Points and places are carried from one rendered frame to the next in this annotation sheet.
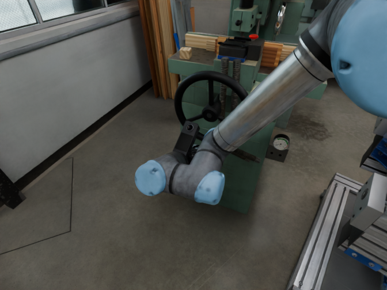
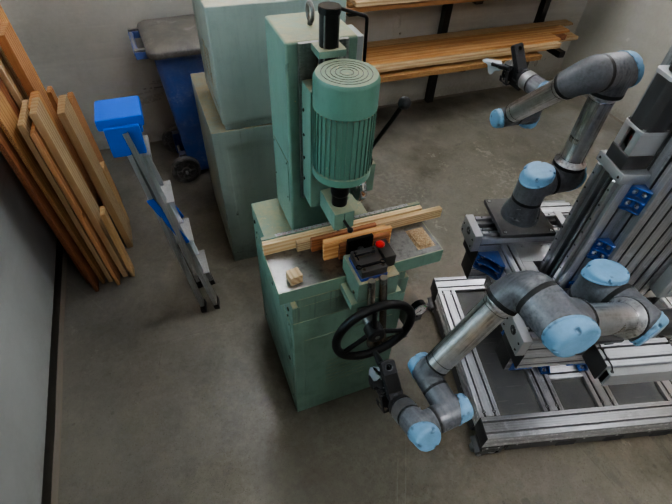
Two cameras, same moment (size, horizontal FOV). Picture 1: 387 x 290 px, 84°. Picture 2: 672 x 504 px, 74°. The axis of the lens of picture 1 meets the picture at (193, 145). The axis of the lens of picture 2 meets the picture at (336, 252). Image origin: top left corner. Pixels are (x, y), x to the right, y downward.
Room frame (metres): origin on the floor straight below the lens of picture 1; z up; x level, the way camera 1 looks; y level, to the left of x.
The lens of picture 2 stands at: (0.19, 0.61, 2.01)
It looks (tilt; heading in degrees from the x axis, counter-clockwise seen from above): 46 degrees down; 313
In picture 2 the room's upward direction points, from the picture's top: 3 degrees clockwise
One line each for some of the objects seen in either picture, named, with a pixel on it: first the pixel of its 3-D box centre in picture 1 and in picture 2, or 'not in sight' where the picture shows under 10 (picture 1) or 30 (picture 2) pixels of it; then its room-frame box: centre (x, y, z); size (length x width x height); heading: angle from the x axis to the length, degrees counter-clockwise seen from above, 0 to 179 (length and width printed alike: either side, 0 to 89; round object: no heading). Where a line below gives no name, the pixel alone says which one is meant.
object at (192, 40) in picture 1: (250, 48); (345, 228); (0.95, -0.24, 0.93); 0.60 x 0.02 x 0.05; 67
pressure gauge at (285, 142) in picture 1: (280, 142); (418, 308); (0.65, -0.35, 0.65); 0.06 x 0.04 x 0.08; 67
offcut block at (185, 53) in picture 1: (185, 53); (294, 276); (0.91, 0.03, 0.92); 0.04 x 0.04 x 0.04; 75
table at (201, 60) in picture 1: (241, 72); (358, 264); (0.83, -0.19, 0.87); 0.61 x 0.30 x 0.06; 67
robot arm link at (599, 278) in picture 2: not in sight; (601, 283); (0.21, -0.61, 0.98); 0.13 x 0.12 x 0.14; 159
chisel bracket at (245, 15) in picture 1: (245, 19); (337, 209); (0.96, -0.21, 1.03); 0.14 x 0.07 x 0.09; 157
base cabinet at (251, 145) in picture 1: (231, 136); (322, 306); (1.06, -0.24, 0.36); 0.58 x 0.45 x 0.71; 157
